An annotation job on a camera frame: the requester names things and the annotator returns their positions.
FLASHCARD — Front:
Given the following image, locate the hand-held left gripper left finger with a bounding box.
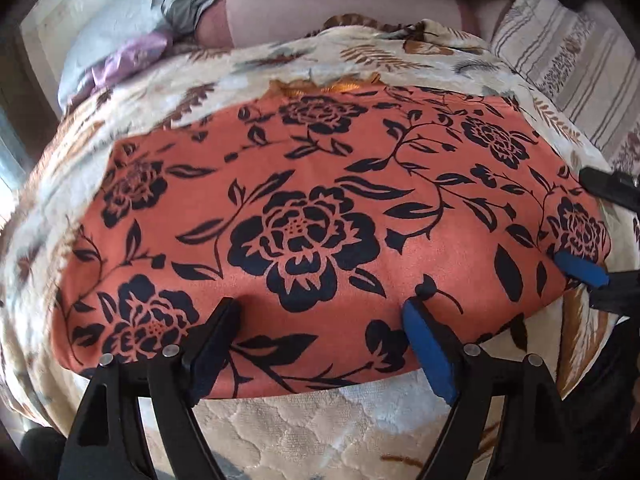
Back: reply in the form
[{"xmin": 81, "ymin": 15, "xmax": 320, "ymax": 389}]
[{"xmin": 59, "ymin": 297, "xmax": 243, "ymax": 480}]

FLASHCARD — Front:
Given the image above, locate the grey and white pillow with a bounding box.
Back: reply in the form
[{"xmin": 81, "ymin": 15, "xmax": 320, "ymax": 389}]
[{"xmin": 57, "ymin": 0, "xmax": 231, "ymax": 106}]

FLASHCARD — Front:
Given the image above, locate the cream leaf-print blanket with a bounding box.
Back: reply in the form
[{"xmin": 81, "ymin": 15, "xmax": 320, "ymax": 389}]
[{"xmin": 0, "ymin": 19, "xmax": 640, "ymax": 441}]

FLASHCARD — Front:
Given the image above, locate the brown patterned cloth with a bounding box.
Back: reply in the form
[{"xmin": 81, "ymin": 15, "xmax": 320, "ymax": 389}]
[{"xmin": 305, "ymin": 14, "xmax": 426, "ymax": 36}]

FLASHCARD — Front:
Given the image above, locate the purple cloth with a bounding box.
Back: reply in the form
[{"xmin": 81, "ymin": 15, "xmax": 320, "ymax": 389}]
[{"xmin": 90, "ymin": 29, "xmax": 173, "ymax": 88}]

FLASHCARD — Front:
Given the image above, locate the orange floral shirt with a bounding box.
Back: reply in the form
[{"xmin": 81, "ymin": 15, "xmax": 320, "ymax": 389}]
[{"xmin": 50, "ymin": 82, "xmax": 611, "ymax": 401}]

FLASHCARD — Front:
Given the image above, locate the white quilted mattress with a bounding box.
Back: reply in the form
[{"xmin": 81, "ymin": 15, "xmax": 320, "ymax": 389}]
[{"xmin": 135, "ymin": 375, "xmax": 501, "ymax": 480}]

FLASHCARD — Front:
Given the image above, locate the striped floral pillow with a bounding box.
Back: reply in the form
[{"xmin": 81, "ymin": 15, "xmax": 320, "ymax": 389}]
[{"xmin": 490, "ymin": 0, "xmax": 640, "ymax": 176}]

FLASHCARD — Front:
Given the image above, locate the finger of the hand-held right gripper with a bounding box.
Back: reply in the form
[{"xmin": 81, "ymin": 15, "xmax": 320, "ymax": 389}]
[
  {"xmin": 579, "ymin": 166, "xmax": 640, "ymax": 211},
  {"xmin": 552, "ymin": 250, "xmax": 640, "ymax": 312}
]

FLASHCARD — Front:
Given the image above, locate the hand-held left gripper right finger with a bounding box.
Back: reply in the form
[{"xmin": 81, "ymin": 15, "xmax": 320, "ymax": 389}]
[{"xmin": 402, "ymin": 297, "xmax": 581, "ymax": 480}]

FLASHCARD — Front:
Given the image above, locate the pink and white bolster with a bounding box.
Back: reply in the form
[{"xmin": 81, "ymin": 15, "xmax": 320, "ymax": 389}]
[{"xmin": 195, "ymin": 0, "xmax": 516, "ymax": 43}]

